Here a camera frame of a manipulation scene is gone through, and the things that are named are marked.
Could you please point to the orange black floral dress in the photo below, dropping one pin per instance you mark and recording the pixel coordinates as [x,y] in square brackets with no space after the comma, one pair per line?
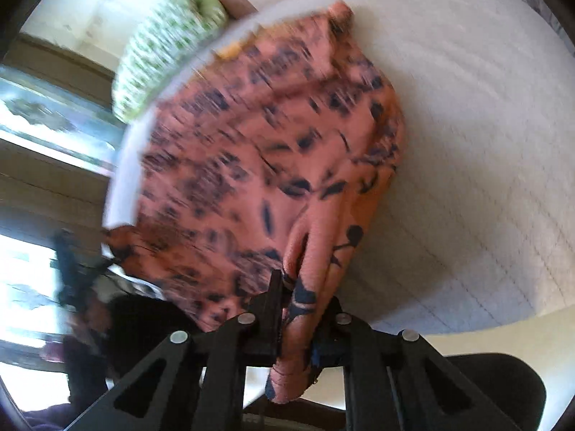
[251,166]

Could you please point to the bed with pale quilted cover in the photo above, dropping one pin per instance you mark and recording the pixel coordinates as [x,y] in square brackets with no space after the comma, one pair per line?
[471,166]

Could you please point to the green checked pillow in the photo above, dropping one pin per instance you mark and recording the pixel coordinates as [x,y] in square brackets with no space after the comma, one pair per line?
[157,54]

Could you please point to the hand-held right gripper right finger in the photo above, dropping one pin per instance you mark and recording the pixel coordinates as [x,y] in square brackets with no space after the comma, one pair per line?
[334,327]

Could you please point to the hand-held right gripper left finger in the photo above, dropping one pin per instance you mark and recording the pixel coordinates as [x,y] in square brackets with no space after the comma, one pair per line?
[265,323]

